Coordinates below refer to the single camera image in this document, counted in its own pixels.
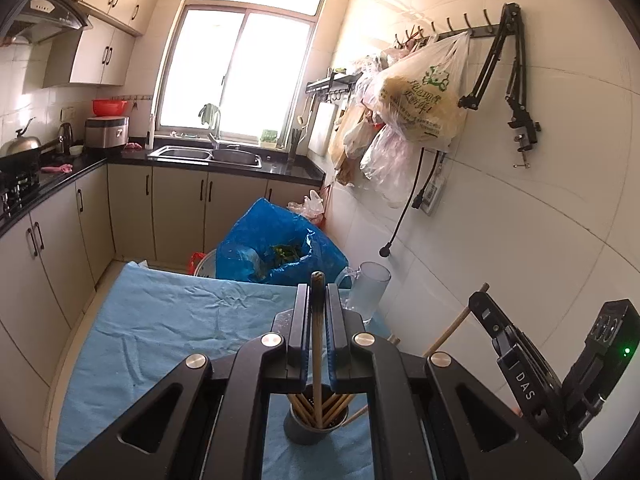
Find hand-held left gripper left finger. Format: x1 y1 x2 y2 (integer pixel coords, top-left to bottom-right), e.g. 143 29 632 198
55 284 313 480

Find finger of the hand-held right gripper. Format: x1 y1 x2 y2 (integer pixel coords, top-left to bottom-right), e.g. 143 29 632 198
468 292 509 349

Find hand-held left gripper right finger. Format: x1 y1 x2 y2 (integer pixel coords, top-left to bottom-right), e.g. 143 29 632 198
325 284 581 480

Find dark-tipped wooden chopstick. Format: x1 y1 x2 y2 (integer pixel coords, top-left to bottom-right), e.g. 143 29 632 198
310 271 327 428

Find bunch of wooden chopsticks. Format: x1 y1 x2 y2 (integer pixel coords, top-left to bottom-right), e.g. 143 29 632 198
287 385 358 431

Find black utensil cup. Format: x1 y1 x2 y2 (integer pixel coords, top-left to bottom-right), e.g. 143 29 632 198
283 382 351 446

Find clear glass mug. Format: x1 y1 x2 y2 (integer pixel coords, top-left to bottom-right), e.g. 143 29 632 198
336 261 392 325

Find blue plastic bag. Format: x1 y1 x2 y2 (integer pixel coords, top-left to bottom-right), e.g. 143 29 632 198
215 197 350 287

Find white basin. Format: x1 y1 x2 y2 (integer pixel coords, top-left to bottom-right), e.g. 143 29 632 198
192 249 221 279

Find white plastic bag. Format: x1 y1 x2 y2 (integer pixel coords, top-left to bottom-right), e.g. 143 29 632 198
286 189 327 222

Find hanging card badge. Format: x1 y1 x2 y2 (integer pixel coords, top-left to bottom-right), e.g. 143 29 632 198
421 152 447 217

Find blue towel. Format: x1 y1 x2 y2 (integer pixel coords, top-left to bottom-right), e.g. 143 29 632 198
55 260 396 480

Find black kitchen countertop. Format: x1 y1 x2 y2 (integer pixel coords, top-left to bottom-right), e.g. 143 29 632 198
0 147 326 236

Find cluster of hanging plastic bags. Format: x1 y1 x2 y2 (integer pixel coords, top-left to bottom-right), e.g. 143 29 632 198
327 50 426 208

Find beige lower kitchen cabinets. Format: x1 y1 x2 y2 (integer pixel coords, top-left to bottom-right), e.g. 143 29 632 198
0 157 326 361

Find beige kitchen cabinets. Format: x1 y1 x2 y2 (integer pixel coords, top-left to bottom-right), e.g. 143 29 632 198
0 157 326 361
42 0 176 88

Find white cutting board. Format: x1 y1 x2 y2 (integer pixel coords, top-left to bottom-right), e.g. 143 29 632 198
307 102 337 157

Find steel sink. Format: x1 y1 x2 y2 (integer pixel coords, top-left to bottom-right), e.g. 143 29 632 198
147 144 263 168

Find steel faucet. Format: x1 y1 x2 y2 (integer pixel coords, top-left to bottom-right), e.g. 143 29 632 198
207 110 223 150

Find large printed plastic bag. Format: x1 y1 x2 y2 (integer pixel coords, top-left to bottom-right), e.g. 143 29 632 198
372 31 472 152

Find kitchen window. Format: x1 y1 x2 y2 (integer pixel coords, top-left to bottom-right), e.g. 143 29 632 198
155 0 333 143

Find rice cooker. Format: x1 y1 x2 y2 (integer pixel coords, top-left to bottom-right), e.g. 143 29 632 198
84 116 131 157

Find red bowl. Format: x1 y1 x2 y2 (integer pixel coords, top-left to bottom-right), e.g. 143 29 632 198
91 99 129 117

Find steel kettle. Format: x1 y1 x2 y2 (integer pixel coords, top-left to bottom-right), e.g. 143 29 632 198
56 121 76 156

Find gas stove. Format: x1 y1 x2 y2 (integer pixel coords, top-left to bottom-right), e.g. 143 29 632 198
0 167 43 221

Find beige upper kitchen cabinets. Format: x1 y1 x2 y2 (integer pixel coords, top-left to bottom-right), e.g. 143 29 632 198
42 0 176 88

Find range hood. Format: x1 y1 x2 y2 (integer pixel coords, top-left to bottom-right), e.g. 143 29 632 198
0 0 93 48

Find black power cable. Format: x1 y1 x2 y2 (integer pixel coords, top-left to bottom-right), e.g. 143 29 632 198
379 147 427 259

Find black wall shelf rack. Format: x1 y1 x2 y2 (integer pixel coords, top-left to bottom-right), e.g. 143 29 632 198
305 67 365 106

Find black wall hook rail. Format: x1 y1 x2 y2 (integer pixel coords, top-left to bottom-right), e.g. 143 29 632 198
394 7 503 48

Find wok with long handle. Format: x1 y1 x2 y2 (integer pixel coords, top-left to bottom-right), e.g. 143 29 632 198
0 117 57 161

